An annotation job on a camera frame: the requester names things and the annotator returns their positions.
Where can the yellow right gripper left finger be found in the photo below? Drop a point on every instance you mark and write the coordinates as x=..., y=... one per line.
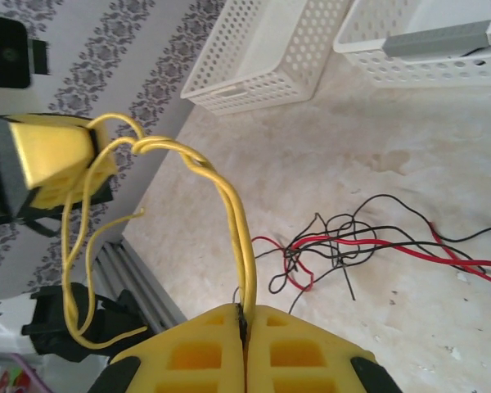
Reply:
x=196, y=352

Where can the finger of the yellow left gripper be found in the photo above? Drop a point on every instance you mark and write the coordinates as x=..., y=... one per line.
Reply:
x=77, y=184
x=53, y=147

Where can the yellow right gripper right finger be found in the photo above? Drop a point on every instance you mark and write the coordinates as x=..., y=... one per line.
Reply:
x=294, y=352

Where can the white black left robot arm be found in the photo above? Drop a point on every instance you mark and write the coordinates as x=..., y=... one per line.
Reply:
x=49, y=327

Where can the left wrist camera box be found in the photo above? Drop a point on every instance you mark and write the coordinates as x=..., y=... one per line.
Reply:
x=8, y=53

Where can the large white perforated basket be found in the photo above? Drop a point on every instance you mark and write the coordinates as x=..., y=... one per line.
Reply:
x=253, y=53

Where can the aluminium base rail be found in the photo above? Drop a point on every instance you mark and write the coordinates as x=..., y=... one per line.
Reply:
x=147, y=294

